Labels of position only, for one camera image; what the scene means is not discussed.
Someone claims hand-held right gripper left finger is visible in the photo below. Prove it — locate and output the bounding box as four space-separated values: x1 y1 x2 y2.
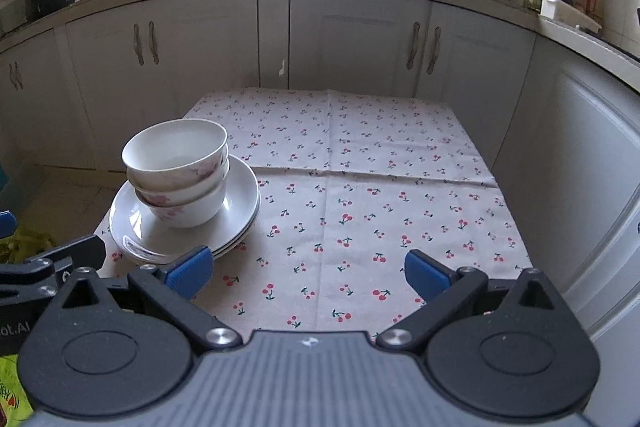
47 245 243 350

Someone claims yellow green plastic bag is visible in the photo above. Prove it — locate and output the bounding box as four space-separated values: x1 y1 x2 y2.
0 227 57 265

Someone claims green printed bag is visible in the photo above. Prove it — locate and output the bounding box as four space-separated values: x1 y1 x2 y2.
0 354 33 425

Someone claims cherry printed tablecloth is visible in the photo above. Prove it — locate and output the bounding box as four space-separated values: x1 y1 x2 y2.
97 87 533 343

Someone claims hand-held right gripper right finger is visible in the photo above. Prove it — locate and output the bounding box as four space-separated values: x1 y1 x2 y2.
375 249 571 350

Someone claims white rectangular container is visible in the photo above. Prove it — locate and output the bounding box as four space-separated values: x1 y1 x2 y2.
539 0 602 32

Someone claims white bowl with pink print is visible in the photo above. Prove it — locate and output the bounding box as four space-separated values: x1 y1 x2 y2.
127 157 231 208
134 177 231 229
122 119 229 188

